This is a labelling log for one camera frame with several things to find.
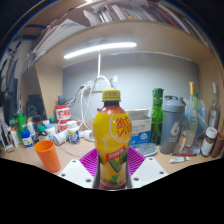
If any grey round mesh brush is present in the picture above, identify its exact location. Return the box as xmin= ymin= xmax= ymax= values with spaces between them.
xmin=134 ymin=142 xmax=159 ymax=158

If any white jar with blue cap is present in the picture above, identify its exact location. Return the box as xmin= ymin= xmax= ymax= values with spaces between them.
xmin=44 ymin=123 xmax=58 ymax=141

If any red pen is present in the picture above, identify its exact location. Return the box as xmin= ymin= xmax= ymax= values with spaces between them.
xmin=169 ymin=151 xmax=198 ymax=158

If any brown pill bottle white cap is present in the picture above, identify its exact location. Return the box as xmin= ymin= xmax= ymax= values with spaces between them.
xmin=200 ymin=126 xmax=218 ymax=158

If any dark jar with green cap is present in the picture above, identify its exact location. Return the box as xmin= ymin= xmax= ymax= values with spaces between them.
xmin=36 ymin=124 xmax=48 ymax=143

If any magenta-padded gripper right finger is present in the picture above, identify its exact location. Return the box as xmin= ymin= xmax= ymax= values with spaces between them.
xmin=126 ymin=146 xmax=169 ymax=190

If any stack of white papers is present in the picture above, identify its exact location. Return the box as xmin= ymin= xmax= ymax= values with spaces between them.
xmin=30 ymin=18 xmax=88 ymax=63

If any white and blue cardboard box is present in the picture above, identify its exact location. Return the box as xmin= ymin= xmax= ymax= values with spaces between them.
xmin=125 ymin=108 xmax=153 ymax=148

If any clear slim glass bottle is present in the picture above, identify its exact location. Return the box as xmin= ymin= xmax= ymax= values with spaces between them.
xmin=207 ymin=82 xmax=221 ymax=130

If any red and white can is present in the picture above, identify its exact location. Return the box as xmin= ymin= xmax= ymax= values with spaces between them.
xmin=54 ymin=104 xmax=72 ymax=133

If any grey shaker bottle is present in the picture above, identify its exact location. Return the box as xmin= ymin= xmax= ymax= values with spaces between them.
xmin=159 ymin=95 xmax=186 ymax=155

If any white wall power strip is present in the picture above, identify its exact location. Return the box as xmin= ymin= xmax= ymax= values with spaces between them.
xmin=87 ymin=77 xmax=119 ymax=93

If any brown cylindrical container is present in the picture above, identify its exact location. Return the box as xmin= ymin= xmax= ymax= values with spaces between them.
xmin=211 ymin=131 xmax=224 ymax=159

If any white power cable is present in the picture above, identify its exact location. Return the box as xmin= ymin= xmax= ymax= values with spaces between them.
xmin=67 ymin=50 xmax=113 ymax=135

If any yellow-label drink bottle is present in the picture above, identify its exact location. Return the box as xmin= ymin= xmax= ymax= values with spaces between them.
xmin=92 ymin=89 xmax=134 ymax=191

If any white plug adapter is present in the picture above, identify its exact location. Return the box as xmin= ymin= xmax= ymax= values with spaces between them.
xmin=79 ymin=129 xmax=95 ymax=142

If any orange plastic cup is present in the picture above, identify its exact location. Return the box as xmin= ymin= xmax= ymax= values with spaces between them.
xmin=33 ymin=139 xmax=62 ymax=174

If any white lying jar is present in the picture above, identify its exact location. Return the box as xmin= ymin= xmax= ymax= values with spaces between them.
xmin=52 ymin=129 xmax=70 ymax=147

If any row of books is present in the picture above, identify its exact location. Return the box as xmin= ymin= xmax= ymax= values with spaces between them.
xmin=83 ymin=0 xmax=204 ymax=36

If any white bottle with blue label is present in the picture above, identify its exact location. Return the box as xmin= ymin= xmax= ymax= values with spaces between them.
xmin=67 ymin=122 xmax=81 ymax=145

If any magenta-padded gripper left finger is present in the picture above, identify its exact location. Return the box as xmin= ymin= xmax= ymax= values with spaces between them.
xmin=57 ymin=147 xmax=101 ymax=190

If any black box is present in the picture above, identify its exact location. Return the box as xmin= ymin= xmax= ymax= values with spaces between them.
xmin=25 ymin=93 xmax=46 ymax=118

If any dark green glass bottle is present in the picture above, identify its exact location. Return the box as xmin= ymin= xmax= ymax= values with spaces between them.
xmin=150 ymin=87 xmax=165 ymax=145

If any white bottle with blue cap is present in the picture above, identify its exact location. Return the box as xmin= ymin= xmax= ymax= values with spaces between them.
xmin=20 ymin=129 xmax=35 ymax=149

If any clear bottle with gold cap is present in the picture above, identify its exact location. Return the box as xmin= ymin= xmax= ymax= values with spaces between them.
xmin=176 ymin=81 xmax=198 ymax=154

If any white led light bar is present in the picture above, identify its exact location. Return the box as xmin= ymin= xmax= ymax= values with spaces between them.
xmin=62 ymin=41 xmax=138 ymax=60

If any small white tube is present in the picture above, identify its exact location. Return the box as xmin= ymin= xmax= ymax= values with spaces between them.
xmin=168 ymin=156 xmax=191 ymax=165

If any green plastic bottle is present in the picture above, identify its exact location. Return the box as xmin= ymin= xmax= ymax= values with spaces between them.
xmin=14 ymin=113 xmax=28 ymax=133

